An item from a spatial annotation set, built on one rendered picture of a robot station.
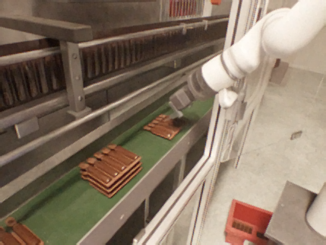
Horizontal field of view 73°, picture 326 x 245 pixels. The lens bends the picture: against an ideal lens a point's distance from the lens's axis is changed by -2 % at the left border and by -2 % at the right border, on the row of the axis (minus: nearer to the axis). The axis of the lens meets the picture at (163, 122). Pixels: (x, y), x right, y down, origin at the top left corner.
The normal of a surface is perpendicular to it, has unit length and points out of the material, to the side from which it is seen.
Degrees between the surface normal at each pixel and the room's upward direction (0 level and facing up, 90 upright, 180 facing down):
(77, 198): 3
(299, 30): 92
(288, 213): 0
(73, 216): 3
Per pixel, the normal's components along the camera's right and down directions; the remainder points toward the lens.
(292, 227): 0.06, -0.86
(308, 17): -0.18, 0.58
